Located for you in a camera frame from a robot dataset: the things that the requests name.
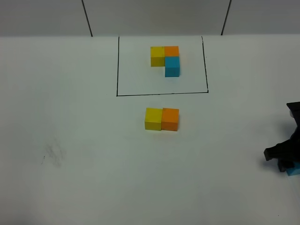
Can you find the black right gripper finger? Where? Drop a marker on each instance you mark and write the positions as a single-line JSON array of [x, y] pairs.
[[284, 153]]

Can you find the template blue cube block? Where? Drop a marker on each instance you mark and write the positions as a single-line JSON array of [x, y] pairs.
[[172, 66]]

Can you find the template orange cube block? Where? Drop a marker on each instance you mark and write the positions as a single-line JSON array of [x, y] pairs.
[[172, 51]]

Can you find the template yellow cube block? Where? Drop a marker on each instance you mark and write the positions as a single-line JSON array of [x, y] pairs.
[[157, 56]]

